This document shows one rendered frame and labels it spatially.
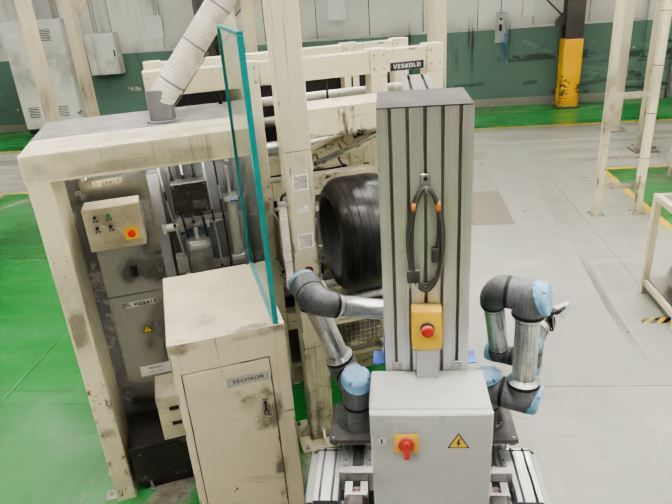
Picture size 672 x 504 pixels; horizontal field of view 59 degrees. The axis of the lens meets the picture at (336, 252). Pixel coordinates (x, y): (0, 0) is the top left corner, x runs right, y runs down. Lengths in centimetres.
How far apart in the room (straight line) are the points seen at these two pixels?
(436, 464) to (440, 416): 17
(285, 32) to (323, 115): 53
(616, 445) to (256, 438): 205
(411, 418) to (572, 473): 180
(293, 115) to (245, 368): 114
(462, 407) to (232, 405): 87
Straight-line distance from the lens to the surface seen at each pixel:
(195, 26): 287
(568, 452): 352
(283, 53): 263
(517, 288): 210
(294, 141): 269
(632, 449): 364
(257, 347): 211
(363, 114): 304
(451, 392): 179
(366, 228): 271
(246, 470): 242
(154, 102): 288
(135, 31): 1289
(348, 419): 241
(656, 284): 504
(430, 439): 176
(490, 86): 1218
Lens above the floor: 231
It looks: 24 degrees down
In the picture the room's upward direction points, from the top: 4 degrees counter-clockwise
